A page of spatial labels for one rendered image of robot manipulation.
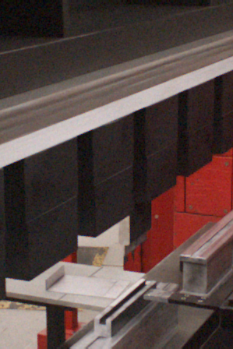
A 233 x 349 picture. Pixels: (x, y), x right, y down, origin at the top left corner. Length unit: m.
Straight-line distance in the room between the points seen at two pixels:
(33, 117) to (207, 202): 1.77
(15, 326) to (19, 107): 3.42
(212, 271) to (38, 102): 1.28
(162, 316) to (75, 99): 0.96
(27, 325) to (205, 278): 2.23
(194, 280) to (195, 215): 0.57
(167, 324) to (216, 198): 0.79
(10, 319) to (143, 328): 2.58
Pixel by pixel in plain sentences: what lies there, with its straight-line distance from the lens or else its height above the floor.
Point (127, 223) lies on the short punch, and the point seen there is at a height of 1.14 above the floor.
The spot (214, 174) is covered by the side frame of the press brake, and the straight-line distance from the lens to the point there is 2.52.
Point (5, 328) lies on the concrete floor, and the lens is 4.16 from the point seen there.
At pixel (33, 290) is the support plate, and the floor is 1.00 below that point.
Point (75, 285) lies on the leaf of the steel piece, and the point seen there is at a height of 1.00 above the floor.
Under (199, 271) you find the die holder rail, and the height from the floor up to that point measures 0.93.
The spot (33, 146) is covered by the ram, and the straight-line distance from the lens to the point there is 1.23.
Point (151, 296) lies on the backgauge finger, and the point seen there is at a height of 1.00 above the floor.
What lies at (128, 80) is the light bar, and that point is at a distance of 0.97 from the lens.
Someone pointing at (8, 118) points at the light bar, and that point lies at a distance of 0.77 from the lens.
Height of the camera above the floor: 1.61
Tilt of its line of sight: 14 degrees down
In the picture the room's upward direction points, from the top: straight up
